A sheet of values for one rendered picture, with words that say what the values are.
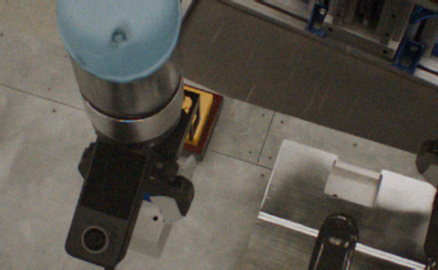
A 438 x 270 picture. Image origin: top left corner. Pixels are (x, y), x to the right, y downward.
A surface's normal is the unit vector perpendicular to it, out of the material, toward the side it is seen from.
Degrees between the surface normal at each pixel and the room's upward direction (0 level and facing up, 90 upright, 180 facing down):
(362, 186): 0
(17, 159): 0
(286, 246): 2
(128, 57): 87
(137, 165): 30
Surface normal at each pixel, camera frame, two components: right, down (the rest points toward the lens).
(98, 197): -0.14, 0.07
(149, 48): 0.57, 0.74
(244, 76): 0.01, -0.41
